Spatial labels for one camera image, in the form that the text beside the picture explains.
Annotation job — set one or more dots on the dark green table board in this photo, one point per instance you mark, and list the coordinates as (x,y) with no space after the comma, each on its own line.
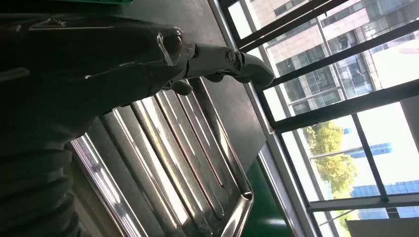
(235,114)

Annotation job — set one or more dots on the green conveyor belt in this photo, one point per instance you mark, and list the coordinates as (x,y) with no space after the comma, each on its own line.
(265,212)

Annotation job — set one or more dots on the building outside window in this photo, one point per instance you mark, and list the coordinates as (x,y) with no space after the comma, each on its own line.
(304,42)

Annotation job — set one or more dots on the green tree outside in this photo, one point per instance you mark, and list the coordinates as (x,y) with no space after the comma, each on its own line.
(334,170)

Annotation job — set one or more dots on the silver conveyor side rail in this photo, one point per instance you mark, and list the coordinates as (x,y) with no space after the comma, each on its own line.
(281,196)

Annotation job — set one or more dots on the stainless steel scale tray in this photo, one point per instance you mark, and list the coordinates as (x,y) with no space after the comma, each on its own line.
(170,163)

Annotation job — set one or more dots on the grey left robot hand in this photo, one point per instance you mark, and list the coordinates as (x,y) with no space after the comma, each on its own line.
(82,65)

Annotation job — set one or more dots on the black window frame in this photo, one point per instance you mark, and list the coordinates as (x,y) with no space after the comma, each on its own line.
(343,107)

